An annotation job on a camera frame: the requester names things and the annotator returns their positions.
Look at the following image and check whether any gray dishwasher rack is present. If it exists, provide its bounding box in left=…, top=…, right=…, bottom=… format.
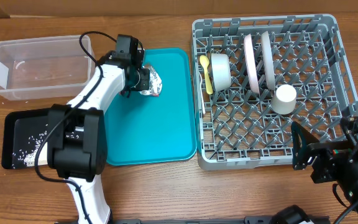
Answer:
left=191, top=14, right=358, bottom=170

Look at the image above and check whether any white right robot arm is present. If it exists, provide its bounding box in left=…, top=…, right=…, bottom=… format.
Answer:
left=291, top=110, right=358, bottom=223

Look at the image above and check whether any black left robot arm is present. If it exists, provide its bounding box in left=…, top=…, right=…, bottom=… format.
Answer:
left=41, top=34, right=150, bottom=223

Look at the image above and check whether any white paper cup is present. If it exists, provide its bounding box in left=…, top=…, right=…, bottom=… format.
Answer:
left=270, top=84, right=297, bottom=114

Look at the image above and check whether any spilled white grains pile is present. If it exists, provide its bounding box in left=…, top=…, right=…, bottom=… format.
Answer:
left=12, top=124, right=48, bottom=169

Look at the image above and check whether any yellow plastic spoon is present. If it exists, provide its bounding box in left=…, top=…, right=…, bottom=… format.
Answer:
left=200, top=55, right=213, bottom=95

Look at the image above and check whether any black plastic tray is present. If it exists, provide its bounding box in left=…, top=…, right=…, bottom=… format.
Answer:
left=1, top=108, right=49, bottom=169

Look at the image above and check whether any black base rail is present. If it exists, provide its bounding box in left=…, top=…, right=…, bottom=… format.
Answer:
left=113, top=216, right=272, bottom=224

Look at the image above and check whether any gray plate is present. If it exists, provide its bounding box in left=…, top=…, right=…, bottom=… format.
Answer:
left=261, top=31, right=275, bottom=91

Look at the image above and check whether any teal serving tray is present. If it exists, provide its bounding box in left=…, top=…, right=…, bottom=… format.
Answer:
left=105, top=48, right=197, bottom=166

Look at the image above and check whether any pink plastic utensil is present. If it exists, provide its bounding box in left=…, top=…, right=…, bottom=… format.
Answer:
left=198, top=72, right=206, bottom=116

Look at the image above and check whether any clear plastic bin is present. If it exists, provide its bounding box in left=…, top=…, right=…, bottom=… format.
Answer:
left=0, top=35, right=94, bottom=101

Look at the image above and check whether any foil wrapper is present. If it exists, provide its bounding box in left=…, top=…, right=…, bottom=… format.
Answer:
left=140, top=63, right=162, bottom=97

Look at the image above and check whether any gray bowl of grains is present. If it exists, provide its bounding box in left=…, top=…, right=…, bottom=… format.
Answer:
left=211, top=54, right=231, bottom=91

